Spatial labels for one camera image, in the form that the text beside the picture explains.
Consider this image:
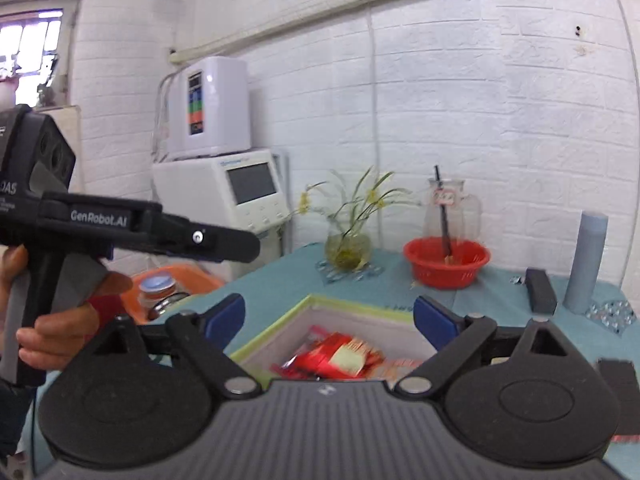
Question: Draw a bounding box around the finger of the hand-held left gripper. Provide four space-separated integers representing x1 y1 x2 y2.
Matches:
150 211 262 265

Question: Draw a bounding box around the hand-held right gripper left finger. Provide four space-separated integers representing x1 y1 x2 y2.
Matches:
82 294 263 401

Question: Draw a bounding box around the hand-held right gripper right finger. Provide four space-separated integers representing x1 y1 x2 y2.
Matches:
395 296 581 401

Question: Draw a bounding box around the green cardboard box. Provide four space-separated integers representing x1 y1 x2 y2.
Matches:
230 292 441 386

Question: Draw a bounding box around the person's left hand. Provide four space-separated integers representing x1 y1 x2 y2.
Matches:
0 246 135 372

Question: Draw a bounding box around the orange plastic tray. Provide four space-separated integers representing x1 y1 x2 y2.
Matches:
129 262 226 321

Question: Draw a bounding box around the red plastic basket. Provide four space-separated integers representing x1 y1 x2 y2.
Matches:
403 238 492 290

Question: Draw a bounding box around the white machine with screen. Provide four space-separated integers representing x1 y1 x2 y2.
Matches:
152 149 293 281

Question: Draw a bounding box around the teal tablecloth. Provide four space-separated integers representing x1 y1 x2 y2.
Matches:
30 242 640 480

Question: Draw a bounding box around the glass jar with blue lid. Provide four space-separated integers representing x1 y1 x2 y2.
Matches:
139 271 178 321

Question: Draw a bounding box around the pile of red snack packets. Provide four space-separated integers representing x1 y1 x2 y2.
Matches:
272 325 436 381

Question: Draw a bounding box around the glass vase with yellow flowers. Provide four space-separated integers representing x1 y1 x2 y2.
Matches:
297 165 422 272

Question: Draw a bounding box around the black straw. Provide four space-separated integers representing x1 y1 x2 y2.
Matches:
434 165 455 263

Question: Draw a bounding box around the black rectangular box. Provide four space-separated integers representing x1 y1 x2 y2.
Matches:
524 268 558 315

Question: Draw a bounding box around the window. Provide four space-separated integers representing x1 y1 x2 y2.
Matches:
0 7 66 108

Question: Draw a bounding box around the white water purifier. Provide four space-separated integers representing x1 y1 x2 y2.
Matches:
152 56 251 162

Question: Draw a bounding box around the grey cylinder bottle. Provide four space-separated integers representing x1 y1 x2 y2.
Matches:
563 211 610 316

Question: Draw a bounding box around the black flat case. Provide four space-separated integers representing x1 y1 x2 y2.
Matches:
597 358 640 436

